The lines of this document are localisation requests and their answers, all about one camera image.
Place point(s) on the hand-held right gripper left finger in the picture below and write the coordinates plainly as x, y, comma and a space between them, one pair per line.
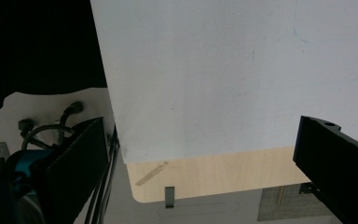
74, 168

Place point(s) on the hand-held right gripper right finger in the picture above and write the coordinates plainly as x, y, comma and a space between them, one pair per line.
338, 165

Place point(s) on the blue device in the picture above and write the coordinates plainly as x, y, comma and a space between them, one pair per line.
28, 161

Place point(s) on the grey grid mat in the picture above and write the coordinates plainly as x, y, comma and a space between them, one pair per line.
292, 205

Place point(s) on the beige tape strip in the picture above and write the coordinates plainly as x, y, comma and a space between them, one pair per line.
151, 173

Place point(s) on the black cloth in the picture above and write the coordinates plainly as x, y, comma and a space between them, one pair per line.
37, 46

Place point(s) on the white table board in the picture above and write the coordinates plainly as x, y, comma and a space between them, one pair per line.
230, 77

